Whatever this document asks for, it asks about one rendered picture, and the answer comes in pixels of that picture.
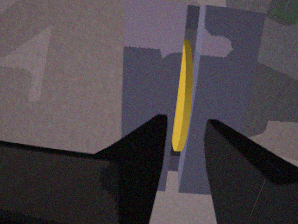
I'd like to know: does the gold coin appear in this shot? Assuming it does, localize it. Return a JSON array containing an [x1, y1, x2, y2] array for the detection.
[[173, 39, 193, 152]]

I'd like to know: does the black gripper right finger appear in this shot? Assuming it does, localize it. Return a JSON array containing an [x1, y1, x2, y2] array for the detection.
[[204, 119, 298, 224]]

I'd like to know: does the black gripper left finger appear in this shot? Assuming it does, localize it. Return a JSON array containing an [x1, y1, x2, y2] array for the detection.
[[0, 113, 168, 224]]

